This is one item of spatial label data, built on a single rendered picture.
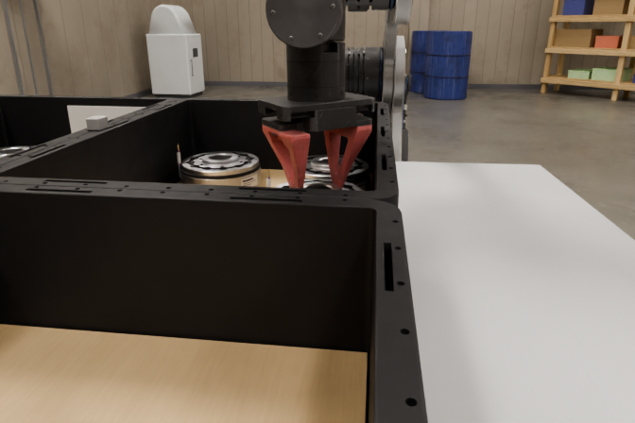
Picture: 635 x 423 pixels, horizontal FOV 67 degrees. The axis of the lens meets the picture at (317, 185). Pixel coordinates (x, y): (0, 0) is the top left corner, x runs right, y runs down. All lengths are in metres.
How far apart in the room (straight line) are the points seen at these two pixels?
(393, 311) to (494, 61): 8.70
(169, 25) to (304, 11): 7.11
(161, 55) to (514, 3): 5.63
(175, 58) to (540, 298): 7.00
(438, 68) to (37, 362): 7.04
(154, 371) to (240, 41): 8.57
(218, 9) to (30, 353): 8.64
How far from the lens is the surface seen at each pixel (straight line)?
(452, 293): 0.66
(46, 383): 0.34
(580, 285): 0.74
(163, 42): 7.50
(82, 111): 0.80
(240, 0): 8.82
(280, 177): 0.67
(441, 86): 7.26
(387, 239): 0.24
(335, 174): 0.52
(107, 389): 0.33
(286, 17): 0.38
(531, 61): 9.03
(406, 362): 0.16
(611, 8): 8.32
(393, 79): 1.39
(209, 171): 0.60
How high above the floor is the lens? 1.03
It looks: 18 degrees down
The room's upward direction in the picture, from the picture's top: straight up
